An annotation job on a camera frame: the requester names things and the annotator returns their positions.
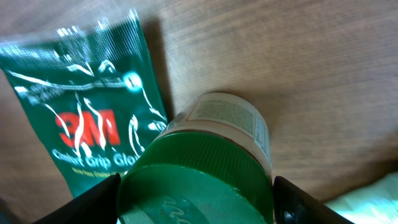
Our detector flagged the green 3M gloves packet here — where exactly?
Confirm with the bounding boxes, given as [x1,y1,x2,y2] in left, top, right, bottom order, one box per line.
[1,10,167,197]

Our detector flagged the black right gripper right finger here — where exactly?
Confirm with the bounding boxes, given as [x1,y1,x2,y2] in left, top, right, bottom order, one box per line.
[273,176,353,224]

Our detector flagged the light blue tissue packet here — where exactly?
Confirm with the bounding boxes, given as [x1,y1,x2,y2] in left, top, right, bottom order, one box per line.
[325,172,397,224]

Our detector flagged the green lid jar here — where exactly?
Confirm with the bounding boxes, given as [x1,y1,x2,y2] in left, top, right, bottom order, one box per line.
[117,93,274,224]

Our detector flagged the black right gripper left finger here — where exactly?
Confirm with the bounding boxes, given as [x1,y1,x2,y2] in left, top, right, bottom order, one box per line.
[34,174,121,224]

